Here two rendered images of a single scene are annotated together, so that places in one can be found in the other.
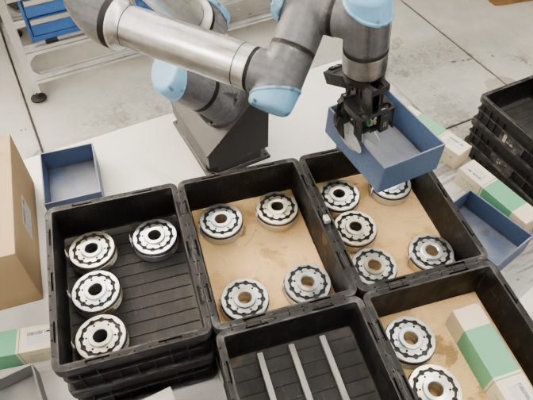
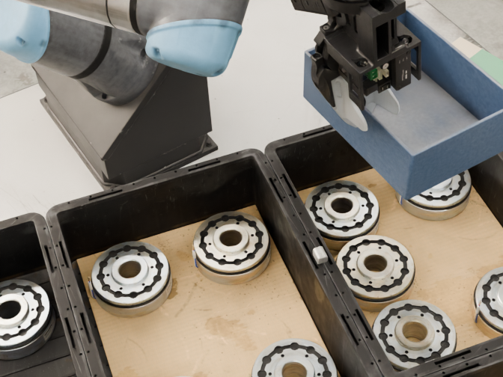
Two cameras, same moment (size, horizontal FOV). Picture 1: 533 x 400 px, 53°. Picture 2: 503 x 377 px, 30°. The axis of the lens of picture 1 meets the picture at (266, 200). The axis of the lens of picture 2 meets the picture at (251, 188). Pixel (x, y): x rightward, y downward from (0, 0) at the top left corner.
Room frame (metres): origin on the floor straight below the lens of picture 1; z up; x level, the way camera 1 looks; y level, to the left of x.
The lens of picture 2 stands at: (0.04, -0.04, 1.84)
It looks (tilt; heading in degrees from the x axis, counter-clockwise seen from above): 48 degrees down; 359
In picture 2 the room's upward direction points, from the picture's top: 3 degrees counter-clockwise
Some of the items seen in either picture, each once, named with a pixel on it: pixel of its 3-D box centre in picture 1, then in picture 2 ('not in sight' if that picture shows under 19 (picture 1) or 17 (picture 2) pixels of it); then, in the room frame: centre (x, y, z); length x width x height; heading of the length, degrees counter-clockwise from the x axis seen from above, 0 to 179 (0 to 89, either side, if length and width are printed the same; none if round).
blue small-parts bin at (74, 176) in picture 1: (72, 180); not in sight; (1.02, 0.55, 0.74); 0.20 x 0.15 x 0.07; 19
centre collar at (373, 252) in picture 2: (355, 226); (375, 264); (0.77, -0.21, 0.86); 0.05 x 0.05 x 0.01
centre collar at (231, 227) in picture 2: (277, 206); (230, 238); (0.83, -0.03, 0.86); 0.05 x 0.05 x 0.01
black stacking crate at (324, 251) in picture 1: (260, 249); (204, 319); (0.70, 0.01, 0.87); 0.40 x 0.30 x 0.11; 17
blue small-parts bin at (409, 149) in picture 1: (381, 137); (406, 99); (0.82, -0.24, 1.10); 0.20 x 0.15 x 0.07; 28
